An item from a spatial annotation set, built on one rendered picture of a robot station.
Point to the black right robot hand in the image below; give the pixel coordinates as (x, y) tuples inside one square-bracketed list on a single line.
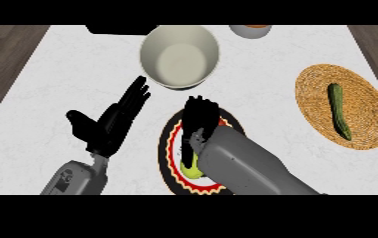
[(199, 115)]

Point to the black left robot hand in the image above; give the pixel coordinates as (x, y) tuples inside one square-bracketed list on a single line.
[(112, 122)]

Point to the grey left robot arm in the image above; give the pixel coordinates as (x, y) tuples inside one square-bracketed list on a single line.
[(78, 177)]

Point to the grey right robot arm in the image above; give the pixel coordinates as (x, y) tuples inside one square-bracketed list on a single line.
[(251, 166)]

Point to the black red patterned plate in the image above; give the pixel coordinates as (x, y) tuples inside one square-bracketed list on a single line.
[(170, 155)]

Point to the green pear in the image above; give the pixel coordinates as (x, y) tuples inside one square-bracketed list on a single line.
[(192, 172)]

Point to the cream ceramic bowl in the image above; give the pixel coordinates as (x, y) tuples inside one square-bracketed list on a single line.
[(178, 56)]

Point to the grey cup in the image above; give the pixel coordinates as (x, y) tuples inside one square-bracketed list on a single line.
[(249, 31)]

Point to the black appliance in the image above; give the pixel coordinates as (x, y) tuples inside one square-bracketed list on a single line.
[(119, 29)]

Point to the green cucumber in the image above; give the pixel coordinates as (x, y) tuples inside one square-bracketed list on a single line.
[(339, 112)]

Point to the round wicker placemat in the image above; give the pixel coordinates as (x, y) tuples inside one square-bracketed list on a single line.
[(339, 106)]

